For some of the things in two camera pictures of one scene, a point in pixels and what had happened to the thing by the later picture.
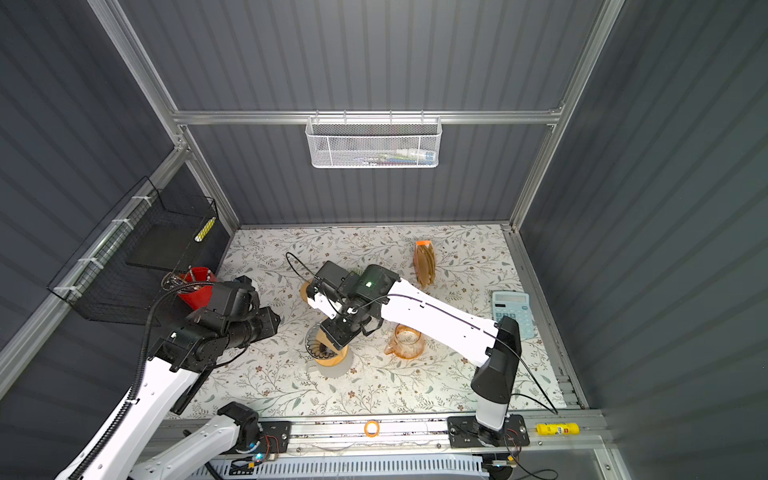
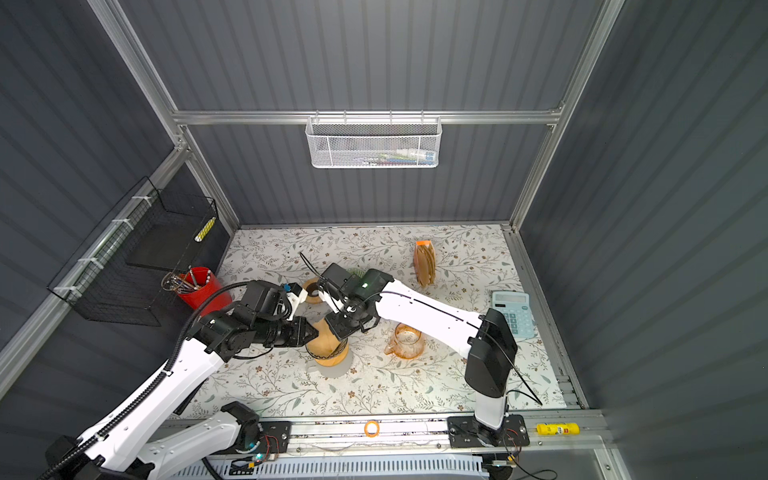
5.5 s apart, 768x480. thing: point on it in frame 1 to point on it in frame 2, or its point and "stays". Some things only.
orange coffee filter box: [424, 248] stays
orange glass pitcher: [408, 342] stays
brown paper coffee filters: [424, 261] stays
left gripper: [270, 324] to [300, 336]
